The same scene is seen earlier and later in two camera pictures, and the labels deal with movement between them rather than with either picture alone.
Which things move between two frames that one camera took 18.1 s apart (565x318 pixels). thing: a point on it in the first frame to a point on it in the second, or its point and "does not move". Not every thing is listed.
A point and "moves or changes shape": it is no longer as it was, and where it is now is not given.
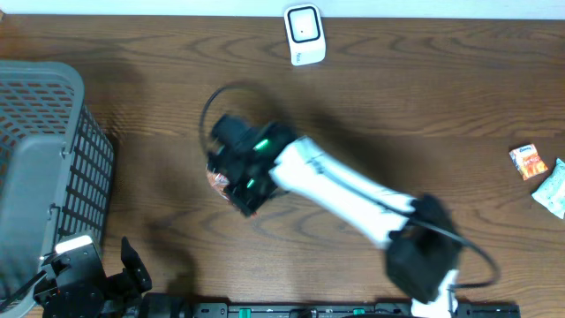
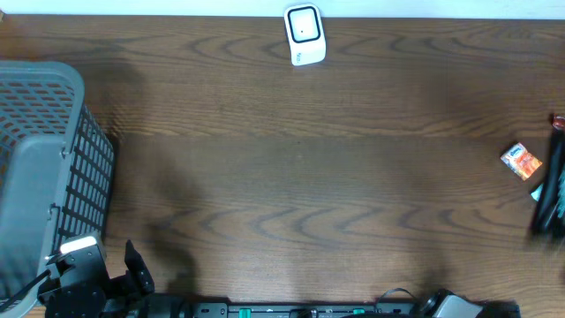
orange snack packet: (528, 161) moves or changes shape
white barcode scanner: (305, 34) does not move
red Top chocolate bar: (219, 182) to (559, 121)
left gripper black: (134, 269) does not move
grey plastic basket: (56, 171) does not move
